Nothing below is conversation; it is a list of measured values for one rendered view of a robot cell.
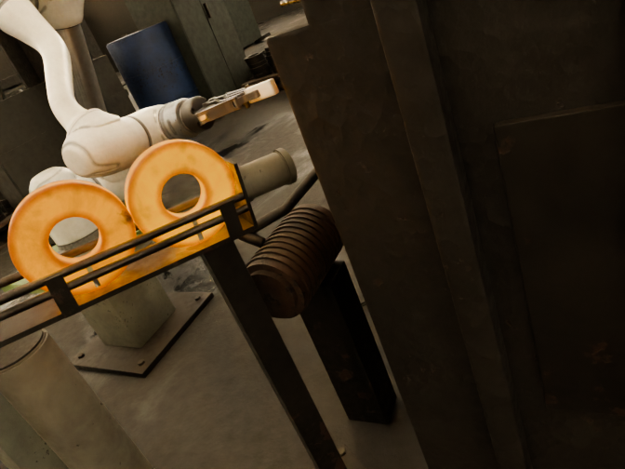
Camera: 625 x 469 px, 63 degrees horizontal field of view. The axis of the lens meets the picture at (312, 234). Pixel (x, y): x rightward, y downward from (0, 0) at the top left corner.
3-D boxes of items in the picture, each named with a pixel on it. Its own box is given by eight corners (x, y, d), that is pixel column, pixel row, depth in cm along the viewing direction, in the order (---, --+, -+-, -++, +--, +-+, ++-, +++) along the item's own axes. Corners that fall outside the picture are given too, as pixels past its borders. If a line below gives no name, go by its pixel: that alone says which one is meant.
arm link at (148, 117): (197, 139, 123) (160, 155, 113) (155, 153, 132) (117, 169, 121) (179, 95, 120) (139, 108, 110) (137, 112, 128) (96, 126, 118)
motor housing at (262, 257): (406, 387, 121) (336, 194, 97) (379, 471, 105) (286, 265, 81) (357, 382, 128) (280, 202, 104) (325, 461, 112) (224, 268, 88)
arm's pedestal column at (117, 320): (70, 368, 182) (18, 301, 168) (141, 295, 211) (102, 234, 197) (145, 378, 161) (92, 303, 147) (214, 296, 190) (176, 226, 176)
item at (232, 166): (259, 228, 78) (236, 162, 73) (255, 230, 78) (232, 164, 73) (241, 217, 84) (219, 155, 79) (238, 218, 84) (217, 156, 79)
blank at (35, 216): (109, 166, 67) (105, 162, 70) (-18, 211, 62) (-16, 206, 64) (153, 265, 74) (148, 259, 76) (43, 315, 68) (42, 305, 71)
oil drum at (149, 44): (227, 109, 473) (183, 10, 432) (191, 136, 429) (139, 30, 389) (180, 121, 503) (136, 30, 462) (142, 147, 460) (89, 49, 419)
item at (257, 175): (301, 185, 80) (291, 150, 78) (250, 207, 77) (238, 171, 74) (285, 179, 85) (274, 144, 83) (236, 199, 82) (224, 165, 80)
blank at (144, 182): (216, 126, 72) (208, 124, 75) (109, 165, 67) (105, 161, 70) (248, 221, 79) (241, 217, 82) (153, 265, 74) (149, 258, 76)
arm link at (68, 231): (46, 245, 166) (6, 185, 156) (91, 217, 178) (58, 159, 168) (71, 247, 156) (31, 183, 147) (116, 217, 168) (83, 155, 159)
